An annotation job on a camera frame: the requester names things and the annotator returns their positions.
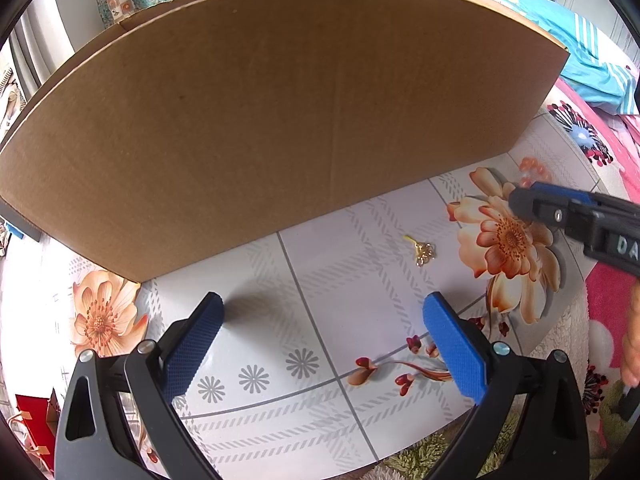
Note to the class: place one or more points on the grey curtain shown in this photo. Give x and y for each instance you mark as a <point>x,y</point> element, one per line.
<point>25,60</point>

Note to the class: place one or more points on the pink floral blanket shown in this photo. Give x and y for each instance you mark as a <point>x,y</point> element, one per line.
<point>605,290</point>

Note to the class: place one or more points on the dark low cabinet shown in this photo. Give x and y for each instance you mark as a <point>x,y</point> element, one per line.
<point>20,225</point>

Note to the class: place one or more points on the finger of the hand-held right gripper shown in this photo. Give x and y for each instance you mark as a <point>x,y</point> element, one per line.
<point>540,206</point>
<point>565,190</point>

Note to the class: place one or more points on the person's right hand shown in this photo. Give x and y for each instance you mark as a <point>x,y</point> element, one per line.
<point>632,360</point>

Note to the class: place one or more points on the brown cardboard box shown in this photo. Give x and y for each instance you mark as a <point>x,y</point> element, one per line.
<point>275,110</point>

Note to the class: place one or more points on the patterned wrapping paper roll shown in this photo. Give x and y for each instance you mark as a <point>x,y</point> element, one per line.
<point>120,5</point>

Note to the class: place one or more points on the floral plaid table cover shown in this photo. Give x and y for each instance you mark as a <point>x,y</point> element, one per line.
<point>350,270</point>

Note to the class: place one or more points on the red paper bag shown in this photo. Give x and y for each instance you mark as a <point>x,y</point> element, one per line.
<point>32,412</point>

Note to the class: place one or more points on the small cardboard box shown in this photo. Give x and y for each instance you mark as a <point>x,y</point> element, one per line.
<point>52,405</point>

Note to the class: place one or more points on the white fleece blanket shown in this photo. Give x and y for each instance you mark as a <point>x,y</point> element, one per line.
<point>575,320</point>

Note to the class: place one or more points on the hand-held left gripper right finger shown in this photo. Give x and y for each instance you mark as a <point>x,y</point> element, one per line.
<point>455,345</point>

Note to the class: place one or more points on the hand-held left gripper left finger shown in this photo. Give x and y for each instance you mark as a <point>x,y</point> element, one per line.
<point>195,345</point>

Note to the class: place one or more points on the blue striped garment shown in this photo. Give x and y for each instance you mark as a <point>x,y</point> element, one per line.
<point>575,50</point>

